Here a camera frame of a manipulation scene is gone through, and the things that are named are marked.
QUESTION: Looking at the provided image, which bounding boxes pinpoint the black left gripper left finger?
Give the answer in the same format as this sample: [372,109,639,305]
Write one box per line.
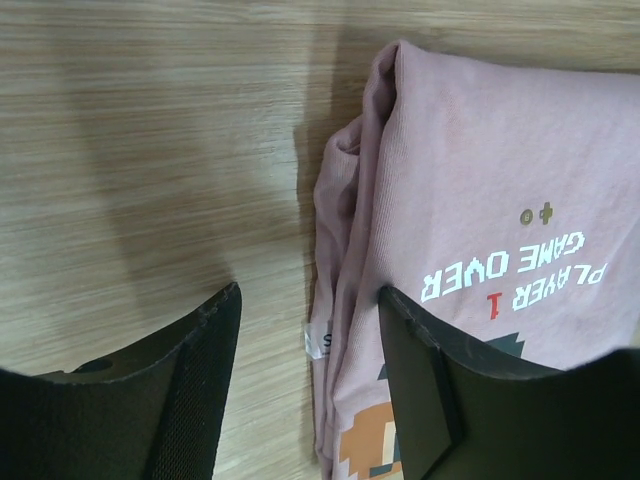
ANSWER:
[1,283,242,479]

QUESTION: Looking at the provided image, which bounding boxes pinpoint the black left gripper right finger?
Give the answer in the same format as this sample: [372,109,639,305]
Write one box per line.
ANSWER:
[379,287,639,479]

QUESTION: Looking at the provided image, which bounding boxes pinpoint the dusty pink t shirt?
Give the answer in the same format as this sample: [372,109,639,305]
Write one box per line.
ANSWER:
[306,41,639,479]

